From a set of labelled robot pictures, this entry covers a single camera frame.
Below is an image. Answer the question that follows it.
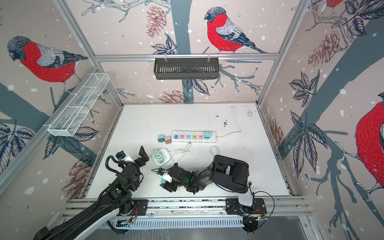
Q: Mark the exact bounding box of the white power strip cable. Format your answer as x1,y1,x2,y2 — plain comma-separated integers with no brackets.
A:
215,105,250,139

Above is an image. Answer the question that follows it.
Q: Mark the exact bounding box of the white square socket cube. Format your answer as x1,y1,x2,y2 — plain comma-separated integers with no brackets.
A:
151,148,171,166

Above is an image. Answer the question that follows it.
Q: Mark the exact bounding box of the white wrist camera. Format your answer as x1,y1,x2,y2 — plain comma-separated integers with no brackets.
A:
157,168,173,183
116,150,134,163

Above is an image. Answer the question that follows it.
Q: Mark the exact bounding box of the white coiled socket cable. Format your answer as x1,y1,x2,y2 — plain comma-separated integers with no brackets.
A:
168,140,192,163

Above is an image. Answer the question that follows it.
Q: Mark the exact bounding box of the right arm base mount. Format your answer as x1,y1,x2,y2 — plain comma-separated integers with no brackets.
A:
225,198,268,217

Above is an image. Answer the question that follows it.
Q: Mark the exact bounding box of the pink charger plug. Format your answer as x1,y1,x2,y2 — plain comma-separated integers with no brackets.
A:
164,136,172,145

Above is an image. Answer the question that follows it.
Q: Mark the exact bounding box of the white wire mesh basket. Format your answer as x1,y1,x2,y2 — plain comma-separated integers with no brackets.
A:
48,73,110,137

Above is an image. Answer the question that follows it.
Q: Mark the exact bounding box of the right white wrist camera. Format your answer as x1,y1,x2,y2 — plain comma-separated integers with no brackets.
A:
157,168,173,183

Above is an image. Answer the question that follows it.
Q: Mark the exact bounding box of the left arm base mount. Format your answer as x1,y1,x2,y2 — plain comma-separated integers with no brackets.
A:
119,199,149,217

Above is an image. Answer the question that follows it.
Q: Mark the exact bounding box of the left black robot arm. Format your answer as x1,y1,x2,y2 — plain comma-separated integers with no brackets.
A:
34,147,149,240

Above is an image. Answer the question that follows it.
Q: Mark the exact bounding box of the light green charger plug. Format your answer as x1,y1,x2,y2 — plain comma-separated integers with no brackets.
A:
156,157,164,164

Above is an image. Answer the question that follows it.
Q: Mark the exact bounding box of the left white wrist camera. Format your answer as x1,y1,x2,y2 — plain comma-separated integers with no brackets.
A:
116,150,134,163

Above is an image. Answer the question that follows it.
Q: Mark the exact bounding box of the long white power strip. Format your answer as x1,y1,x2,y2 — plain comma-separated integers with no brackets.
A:
171,131,217,143

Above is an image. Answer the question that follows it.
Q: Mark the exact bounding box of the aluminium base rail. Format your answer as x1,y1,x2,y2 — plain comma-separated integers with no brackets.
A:
62,196,310,220

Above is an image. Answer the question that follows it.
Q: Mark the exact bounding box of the black wall basket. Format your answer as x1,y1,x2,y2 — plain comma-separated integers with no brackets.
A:
154,57,220,80

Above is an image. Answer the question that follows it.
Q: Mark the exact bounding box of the green charger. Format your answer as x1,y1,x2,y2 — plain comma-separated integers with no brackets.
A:
158,135,165,143

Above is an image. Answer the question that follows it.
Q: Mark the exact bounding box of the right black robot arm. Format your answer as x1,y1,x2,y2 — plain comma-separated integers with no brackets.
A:
154,155,254,207

